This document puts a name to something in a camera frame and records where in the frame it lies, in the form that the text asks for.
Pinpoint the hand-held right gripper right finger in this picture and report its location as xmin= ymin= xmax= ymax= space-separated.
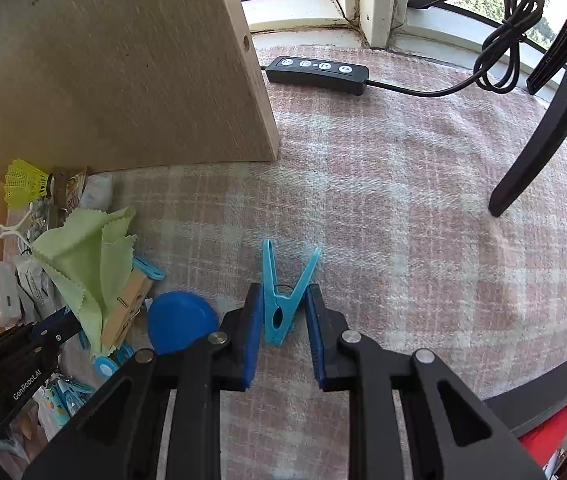
xmin=305 ymin=282 xmax=547 ymax=480

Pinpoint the grey bead bracelet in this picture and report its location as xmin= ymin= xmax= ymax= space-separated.
xmin=28 ymin=197 xmax=53 ymax=241

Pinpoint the white cord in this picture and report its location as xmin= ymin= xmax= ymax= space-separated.
xmin=0 ymin=210 xmax=34 ymax=241

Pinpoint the white plastic bag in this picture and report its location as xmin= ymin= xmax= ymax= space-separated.
xmin=81 ymin=175 xmax=114 ymax=211

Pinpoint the light blue round clip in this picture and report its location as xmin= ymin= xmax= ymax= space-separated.
xmin=92 ymin=342 xmax=134 ymax=378

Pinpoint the black button remote control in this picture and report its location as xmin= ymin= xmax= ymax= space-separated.
xmin=265 ymin=56 xmax=368 ymax=97

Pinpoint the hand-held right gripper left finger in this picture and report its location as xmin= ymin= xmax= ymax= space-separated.
xmin=22 ymin=282 xmax=267 ymax=480

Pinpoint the beige wooden board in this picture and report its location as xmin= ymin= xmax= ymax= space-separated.
xmin=0 ymin=0 xmax=280 ymax=176

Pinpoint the black remote cable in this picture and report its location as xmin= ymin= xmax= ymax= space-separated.
xmin=363 ymin=0 xmax=547 ymax=97

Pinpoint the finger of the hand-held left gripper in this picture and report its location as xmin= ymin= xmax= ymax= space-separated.
xmin=31 ymin=307 xmax=84 ymax=346

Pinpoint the dark round desktop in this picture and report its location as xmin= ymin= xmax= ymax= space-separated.
xmin=481 ymin=347 xmax=567 ymax=436

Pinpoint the wooden clothespin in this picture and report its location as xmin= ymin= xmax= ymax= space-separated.
xmin=100 ymin=267 xmax=154 ymax=348

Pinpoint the green cleaning cloth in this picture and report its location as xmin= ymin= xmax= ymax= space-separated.
xmin=32 ymin=206 xmax=138 ymax=356

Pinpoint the blue round lid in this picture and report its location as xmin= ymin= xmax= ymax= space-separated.
xmin=147 ymin=291 xmax=219 ymax=356

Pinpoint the white window frame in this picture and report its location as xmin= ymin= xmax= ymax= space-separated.
xmin=228 ymin=0 xmax=567 ymax=126

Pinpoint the yellow shuttlecock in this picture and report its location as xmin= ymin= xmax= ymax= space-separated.
xmin=4 ymin=159 xmax=54 ymax=209

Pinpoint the black tripod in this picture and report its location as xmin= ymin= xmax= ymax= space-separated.
xmin=408 ymin=0 xmax=567 ymax=218

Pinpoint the orange snack packet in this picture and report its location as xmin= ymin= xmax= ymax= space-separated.
xmin=66 ymin=167 xmax=88 ymax=209

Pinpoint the cartoon printed tissue packet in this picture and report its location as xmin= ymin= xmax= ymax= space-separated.
xmin=28 ymin=385 xmax=72 ymax=431

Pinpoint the blue plastic clothespin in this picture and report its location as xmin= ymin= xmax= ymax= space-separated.
xmin=131 ymin=255 xmax=167 ymax=281
xmin=262 ymin=238 xmax=322 ymax=346
xmin=56 ymin=377 xmax=94 ymax=411

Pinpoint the white power adapter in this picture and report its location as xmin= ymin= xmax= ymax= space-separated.
xmin=0 ymin=260 xmax=23 ymax=327

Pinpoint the red plastic object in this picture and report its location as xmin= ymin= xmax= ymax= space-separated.
xmin=518 ymin=400 xmax=567 ymax=466

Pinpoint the white printed packet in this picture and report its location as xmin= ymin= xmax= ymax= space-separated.
xmin=14 ymin=255 xmax=64 ymax=321

